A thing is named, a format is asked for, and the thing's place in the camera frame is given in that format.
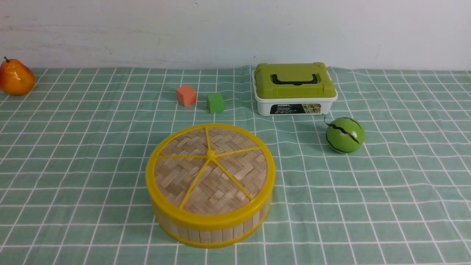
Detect orange toy pear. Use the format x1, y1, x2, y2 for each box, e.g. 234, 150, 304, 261
0, 57, 35, 96

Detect green foam cube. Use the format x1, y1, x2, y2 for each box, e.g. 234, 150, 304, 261
206, 92, 225, 113

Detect orange foam cube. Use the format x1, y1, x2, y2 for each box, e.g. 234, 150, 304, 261
175, 85, 196, 107

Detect green lidded white toolbox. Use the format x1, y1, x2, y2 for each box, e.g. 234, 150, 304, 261
252, 62, 338, 116

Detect green toy watermelon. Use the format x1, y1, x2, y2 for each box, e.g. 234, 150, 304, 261
322, 114, 365, 153

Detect yellow rimmed woven steamer lid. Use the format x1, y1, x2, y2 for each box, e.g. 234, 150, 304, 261
146, 123, 276, 230

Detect bamboo steamer basket yellow rims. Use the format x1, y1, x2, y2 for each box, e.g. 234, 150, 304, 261
151, 194, 273, 248

